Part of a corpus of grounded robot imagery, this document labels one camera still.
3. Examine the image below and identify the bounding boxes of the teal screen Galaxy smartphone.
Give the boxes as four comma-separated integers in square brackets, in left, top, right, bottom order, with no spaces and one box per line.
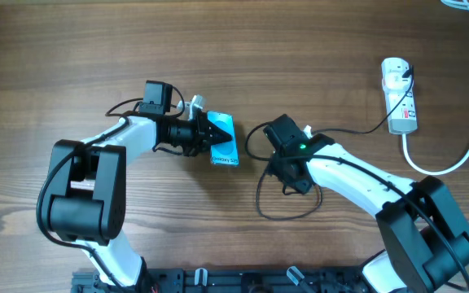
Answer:
[207,111,239,167]

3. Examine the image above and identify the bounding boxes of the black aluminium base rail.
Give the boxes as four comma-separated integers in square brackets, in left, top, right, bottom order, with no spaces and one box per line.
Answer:
[70,266,370,293]

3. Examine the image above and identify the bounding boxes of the white USB charger plug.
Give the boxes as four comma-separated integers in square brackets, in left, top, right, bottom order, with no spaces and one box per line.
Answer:
[382,68,410,94]

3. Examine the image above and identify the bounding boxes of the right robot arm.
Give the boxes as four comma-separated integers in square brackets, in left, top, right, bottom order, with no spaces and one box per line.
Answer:
[263,115,469,292]

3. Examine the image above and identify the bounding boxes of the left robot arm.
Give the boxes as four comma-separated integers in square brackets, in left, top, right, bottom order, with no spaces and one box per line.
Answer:
[36,81,239,292]

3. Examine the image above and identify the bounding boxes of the white power strip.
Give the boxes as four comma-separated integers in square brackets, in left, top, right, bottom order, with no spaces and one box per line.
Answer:
[381,57,418,135]

